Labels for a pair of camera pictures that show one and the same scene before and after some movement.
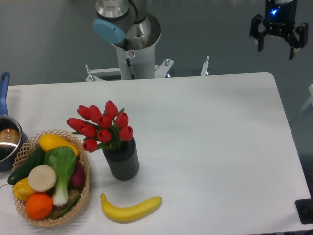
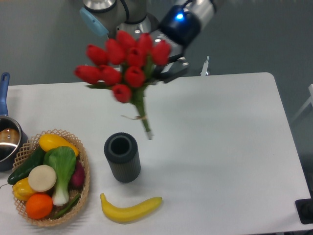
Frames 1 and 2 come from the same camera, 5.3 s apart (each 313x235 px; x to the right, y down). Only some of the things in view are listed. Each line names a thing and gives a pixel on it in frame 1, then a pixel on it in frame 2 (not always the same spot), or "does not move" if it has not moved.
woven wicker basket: x=28 y=151 does not move
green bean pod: x=66 y=210 does not move
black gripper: x=279 y=20 → x=184 y=27
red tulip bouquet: x=105 y=129 → x=126 y=66
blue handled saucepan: x=12 y=136 does not move
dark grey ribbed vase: x=123 y=162 does not move
